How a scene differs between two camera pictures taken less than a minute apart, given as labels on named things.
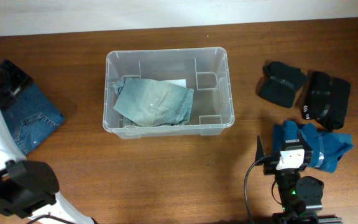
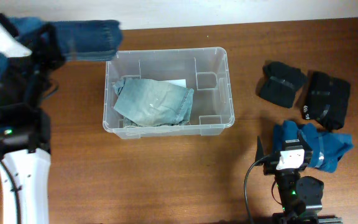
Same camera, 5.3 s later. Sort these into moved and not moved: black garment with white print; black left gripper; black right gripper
Moved: black left gripper
Not moved: black garment with white print; black right gripper
